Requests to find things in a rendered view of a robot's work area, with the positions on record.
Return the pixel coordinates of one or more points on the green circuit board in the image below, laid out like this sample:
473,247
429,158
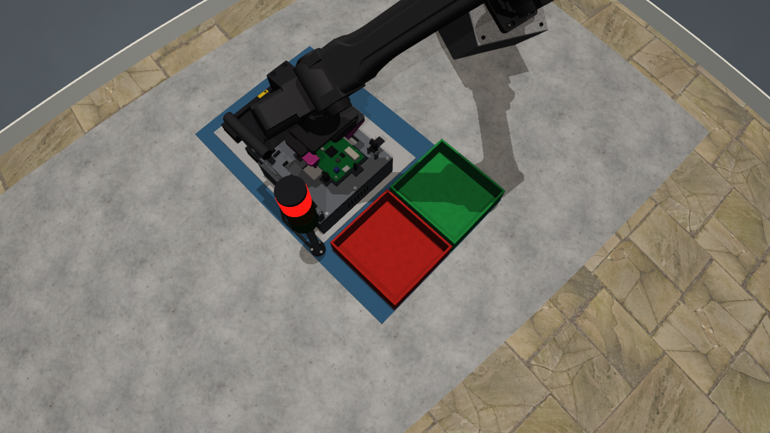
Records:
337,158

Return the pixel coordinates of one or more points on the red bin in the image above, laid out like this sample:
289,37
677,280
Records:
391,248

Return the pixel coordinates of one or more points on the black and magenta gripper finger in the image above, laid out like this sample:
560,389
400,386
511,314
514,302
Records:
311,160
350,134

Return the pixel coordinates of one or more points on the green open-top bin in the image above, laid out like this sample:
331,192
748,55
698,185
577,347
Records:
448,192

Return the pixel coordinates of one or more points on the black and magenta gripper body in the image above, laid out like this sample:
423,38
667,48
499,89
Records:
322,130

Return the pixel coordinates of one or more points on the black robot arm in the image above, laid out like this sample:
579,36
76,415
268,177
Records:
324,78

